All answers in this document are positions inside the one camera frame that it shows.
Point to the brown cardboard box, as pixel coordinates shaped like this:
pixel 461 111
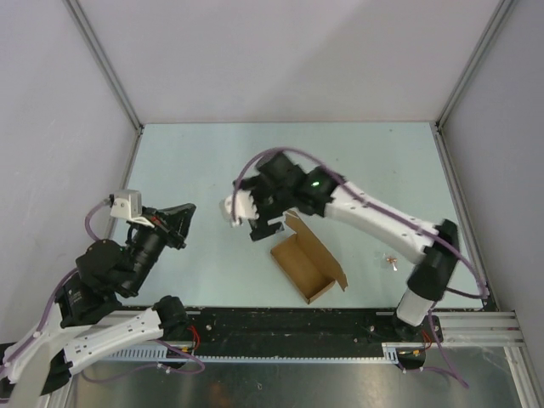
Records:
pixel 306 262

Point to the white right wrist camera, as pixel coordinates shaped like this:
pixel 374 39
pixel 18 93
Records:
pixel 239 208

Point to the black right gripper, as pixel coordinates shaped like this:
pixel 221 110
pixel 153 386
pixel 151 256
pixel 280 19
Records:
pixel 257 184

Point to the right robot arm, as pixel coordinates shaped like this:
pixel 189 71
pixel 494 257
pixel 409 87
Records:
pixel 433 249

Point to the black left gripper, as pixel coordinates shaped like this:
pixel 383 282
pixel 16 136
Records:
pixel 174 223

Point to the grey slotted cable duct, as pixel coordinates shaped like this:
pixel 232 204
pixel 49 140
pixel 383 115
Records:
pixel 155 353

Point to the small copper debris piece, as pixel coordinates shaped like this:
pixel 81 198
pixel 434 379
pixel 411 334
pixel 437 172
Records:
pixel 392 261

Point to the left aluminium corner post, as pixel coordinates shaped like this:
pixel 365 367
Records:
pixel 97 51

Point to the right aluminium corner post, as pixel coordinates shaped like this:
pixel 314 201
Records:
pixel 494 26

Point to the aluminium corner post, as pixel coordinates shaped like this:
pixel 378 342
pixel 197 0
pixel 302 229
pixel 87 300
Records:
pixel 494 26
pixel 97 51

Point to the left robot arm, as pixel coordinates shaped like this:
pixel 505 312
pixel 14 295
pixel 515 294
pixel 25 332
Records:
pixel 105 273

